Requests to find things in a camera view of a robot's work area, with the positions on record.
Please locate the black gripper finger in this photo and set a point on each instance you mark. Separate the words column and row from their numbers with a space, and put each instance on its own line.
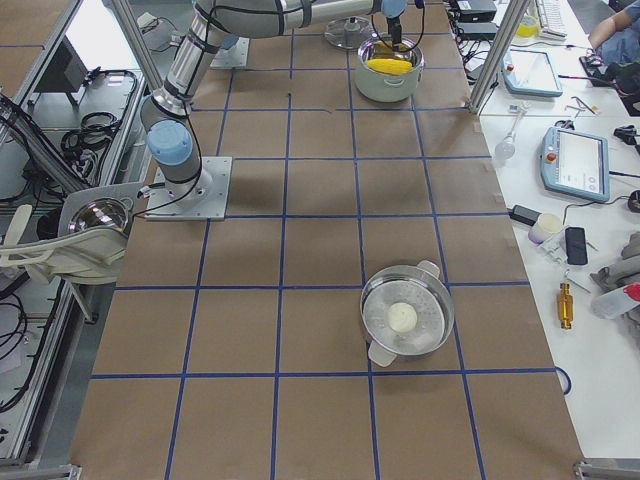
column 395, row 31

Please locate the yellow plastic corn cob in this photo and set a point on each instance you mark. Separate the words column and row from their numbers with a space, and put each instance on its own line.
column 390, row 66

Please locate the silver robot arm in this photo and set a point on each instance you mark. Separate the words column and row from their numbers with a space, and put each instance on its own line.
column 165, row 114

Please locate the person forearm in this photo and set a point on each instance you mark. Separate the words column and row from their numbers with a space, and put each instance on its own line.
column 616, row 23

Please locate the glass pot lid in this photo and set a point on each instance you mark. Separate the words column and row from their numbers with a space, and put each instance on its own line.
column 349, row 33

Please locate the pale green cooking pot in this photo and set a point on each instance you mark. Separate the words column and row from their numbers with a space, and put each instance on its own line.
column 387, row 88

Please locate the yellow tape roll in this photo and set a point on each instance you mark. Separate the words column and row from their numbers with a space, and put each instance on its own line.
column 528, row 27

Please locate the far blue teach pendant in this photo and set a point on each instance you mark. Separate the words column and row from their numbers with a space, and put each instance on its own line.
column 530, row 72

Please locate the blue teach pendant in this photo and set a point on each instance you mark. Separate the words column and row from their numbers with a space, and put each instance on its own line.
column 530, row 72
column 575, row 164

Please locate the white computer keyboard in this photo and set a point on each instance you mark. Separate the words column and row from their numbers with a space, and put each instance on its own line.
column 550, row 19

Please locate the near blue teach pendant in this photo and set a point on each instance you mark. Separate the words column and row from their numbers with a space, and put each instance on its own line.
column 575, row 164

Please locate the black power adapter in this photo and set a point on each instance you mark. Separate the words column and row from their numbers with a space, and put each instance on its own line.
column 523, row 215

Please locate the white paper cup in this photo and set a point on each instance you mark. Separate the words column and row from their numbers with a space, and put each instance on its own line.
column 545, row 226

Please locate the white round bun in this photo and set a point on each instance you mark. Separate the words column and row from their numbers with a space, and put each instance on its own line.
column 402, row 317

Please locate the black smartphone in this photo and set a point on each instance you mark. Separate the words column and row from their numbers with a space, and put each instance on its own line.
column 576, row 247

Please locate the gold metal cylinder tool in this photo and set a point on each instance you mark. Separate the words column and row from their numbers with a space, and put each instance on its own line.
column 564, row 303

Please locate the steel bowl on tray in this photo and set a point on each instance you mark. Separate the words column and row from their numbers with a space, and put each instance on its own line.
column 107, row 212

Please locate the aluminium frame post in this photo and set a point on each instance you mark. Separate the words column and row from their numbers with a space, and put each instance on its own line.
column 511, row 19

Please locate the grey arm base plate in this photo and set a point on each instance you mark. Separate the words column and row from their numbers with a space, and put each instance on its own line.
column 204, row 199

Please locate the steel steamer pot with handles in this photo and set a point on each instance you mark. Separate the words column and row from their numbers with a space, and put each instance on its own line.
column 418, row 285

